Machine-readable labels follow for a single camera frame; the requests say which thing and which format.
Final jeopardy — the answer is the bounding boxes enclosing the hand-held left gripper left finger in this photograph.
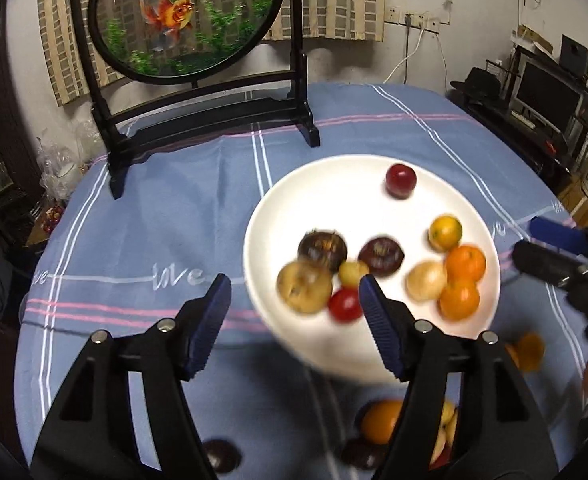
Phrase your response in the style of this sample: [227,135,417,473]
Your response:
[29,273,233,480]

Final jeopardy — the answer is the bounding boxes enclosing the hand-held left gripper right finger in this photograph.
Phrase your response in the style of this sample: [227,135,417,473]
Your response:
[358,273,559,480]

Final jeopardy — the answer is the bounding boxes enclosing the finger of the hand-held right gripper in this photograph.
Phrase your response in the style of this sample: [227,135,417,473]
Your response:
[512,240,588,311]
[530,216,588,266]

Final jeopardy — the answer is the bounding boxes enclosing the large red tomato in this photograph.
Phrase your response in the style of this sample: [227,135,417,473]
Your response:
[328,287,365,322]

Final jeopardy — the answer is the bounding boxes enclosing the pale yellow round fruit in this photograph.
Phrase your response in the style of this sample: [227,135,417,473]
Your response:
[406,261,448,302]

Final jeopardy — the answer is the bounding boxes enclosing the dark brown water chestnut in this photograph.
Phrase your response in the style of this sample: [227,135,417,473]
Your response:
[358,236,405,277]
[298,229,348,273]

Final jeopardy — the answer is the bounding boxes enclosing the orange mandarin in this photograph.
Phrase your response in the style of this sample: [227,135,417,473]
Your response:
[504,332,545,373]
[439,277,480,322]
[361,400,405,445]
[444,244,488,283]

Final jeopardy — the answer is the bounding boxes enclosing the yellow-brown potato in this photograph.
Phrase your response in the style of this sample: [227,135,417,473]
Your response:
[277,260,333,314]

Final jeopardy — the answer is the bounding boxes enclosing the large yellow-green citrus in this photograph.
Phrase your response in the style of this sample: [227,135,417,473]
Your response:
[428,214,463,252]

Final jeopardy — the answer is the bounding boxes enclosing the small dark purple plum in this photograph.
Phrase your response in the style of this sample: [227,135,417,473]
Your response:
[201,439,242,473]
[341,437,389,471]

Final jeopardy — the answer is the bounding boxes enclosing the pale pink ridged fruit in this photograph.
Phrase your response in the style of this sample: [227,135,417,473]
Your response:
[433,412,459,461]

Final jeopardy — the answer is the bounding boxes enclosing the white oval plate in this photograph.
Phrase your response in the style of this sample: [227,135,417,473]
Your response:
[243,154,501,383]

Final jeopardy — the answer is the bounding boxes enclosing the large dark red plum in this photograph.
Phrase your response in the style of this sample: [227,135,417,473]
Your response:
[428,442,452,470]

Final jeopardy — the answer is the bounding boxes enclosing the small dark red plum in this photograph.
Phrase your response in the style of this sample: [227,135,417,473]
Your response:
[385,163,417,199]

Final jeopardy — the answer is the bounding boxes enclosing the black computer desk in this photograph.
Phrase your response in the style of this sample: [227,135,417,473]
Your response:
[448,45,588,191]

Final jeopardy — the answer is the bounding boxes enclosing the blue striped tablecloth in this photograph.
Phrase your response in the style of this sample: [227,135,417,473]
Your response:
[14,81,588,480]

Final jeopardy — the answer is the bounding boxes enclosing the computer monitor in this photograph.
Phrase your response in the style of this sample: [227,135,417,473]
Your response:
[516,62,582,128]

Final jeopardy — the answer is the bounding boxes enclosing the black hat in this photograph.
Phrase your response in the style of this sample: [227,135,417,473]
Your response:
[450,67,504,101]

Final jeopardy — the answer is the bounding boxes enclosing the black speaker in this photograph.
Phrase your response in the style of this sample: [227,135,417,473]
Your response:
[560,35,588,81]

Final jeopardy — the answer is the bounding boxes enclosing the small cardboard box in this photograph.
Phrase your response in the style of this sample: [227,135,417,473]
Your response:
[516,25,554,53]

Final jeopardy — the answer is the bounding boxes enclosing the clear plastic bags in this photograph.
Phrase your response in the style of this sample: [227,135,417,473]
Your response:
[36,130,100,201]

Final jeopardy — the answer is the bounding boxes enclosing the round goldfish table screen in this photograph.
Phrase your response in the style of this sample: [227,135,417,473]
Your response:
[69,0,321,200]

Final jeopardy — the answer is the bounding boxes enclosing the patterned woven curtain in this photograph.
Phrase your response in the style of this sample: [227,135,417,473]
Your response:
[36,0,389,107]

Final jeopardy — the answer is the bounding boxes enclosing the white power cable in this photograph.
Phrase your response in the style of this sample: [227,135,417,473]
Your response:
[384,27,425,83]

